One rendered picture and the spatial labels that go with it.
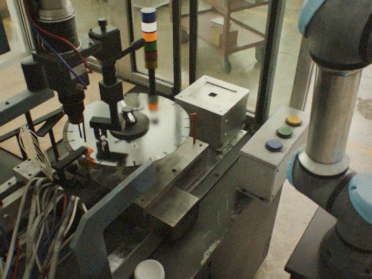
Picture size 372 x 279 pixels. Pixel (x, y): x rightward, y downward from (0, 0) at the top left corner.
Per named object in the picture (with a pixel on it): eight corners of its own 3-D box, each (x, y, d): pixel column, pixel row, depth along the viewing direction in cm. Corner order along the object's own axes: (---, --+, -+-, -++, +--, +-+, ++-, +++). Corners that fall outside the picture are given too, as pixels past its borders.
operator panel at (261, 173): (275, 140, 132) (281, 103, 123) (305, 153, 127) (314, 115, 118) (235, 189, 114) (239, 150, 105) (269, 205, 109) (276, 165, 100)
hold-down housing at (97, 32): (116, 93, 95) (106, 12, 82) (128, 100, 92) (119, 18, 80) (97, 101, 92) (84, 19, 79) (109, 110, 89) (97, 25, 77)
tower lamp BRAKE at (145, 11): (147, 15, 121) (147, 6, 119) (158, 18, 119) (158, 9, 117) (138, 20, 118) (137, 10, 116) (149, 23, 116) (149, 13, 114)
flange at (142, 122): (139, 141, 100) (138, 133, 98) (100, 132, 103) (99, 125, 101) (156, 117, 108) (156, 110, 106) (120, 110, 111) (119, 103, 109)
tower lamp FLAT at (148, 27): (148, 25, 123) (147, 16, 121) (159, 28, 121) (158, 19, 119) (139, 30, 120) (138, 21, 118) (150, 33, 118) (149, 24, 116)
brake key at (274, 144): (269, 142, 109) (271, 136, 108) (283, 147, 107) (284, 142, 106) (264, 150, 107) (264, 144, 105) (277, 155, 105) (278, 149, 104)
